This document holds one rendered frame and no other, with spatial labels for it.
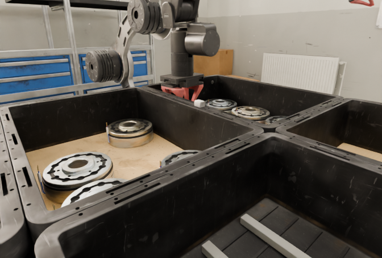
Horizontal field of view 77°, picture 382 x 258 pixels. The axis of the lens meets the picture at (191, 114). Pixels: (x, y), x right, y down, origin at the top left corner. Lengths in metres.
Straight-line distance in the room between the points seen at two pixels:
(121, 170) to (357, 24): 3.30
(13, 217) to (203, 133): 0.31
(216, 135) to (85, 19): 3.07
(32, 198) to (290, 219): 0.30
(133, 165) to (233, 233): 0.23
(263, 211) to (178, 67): 0.38
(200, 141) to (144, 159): 0.12
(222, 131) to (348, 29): 3.20
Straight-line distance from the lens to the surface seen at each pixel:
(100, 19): 3.47
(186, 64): 0.60
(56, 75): 2.39
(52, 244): 0.21
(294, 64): 3.62
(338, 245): 0.37
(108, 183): 0.38
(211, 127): 0.43
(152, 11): 1.04
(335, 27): 3.57
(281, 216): 0.38
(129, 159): 0.49
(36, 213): 0.24
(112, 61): 1.44
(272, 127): 0.38
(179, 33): 0.59
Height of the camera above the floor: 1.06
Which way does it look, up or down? 19 degrees down
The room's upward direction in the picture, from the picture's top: straight up
